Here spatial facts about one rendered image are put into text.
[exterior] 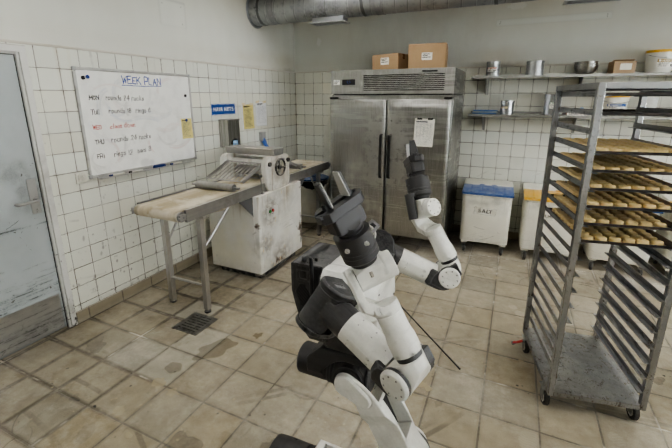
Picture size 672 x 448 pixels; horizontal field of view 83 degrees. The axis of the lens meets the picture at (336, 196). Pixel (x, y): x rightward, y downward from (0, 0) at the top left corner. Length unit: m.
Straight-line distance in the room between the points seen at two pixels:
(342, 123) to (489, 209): 1.93
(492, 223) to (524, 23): 2.27
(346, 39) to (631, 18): 3.15
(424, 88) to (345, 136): 1.04
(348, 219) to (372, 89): 3.70
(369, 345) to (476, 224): 3.73
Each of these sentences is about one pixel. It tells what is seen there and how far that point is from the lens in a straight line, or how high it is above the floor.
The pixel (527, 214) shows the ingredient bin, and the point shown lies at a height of 0.53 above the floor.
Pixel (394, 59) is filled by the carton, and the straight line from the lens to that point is 4.57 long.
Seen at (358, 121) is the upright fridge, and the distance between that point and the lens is 4.48.
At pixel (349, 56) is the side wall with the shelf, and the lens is 5.54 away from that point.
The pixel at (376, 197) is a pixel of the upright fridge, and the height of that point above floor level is 0.60.
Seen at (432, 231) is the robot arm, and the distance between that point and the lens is 1.44.
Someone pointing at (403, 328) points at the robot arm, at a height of 1.24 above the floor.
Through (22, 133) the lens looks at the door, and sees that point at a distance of 3.39.
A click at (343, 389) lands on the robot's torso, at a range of 1.44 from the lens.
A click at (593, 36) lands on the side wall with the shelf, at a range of 5.16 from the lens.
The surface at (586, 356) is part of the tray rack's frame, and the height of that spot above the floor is 0.15.
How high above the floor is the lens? 1.75
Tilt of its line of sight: 15 degrees down
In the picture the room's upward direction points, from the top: straight up
